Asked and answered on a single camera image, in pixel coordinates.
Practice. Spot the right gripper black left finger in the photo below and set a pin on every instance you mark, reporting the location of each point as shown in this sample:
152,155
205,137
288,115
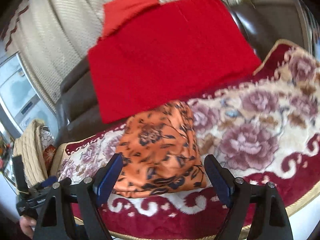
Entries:
72,211

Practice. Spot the orange black floral blouse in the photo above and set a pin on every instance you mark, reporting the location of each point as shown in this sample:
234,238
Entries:
160,153

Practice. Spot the person's left hand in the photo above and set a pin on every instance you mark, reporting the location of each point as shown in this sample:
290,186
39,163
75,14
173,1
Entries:
27,225

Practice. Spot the white patterned cloth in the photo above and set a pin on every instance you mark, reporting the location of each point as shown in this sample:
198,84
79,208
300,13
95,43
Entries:
46,137

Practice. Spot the floral plush sofa blanket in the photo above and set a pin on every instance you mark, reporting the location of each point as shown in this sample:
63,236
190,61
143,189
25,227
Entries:
264,129

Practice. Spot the silver refrigerator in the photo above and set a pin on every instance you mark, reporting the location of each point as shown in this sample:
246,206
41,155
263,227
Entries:
20,100

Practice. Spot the beige dotted curtain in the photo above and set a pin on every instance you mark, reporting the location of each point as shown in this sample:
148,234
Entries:
52,37

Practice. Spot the large red cushion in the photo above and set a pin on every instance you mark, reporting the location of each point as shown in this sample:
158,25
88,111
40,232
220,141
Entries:
170,51

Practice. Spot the dark brown leather sofa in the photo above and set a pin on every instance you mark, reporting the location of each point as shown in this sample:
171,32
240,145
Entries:
262,22

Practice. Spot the small red satin pillow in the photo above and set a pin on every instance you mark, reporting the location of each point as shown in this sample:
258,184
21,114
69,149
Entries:
118,12

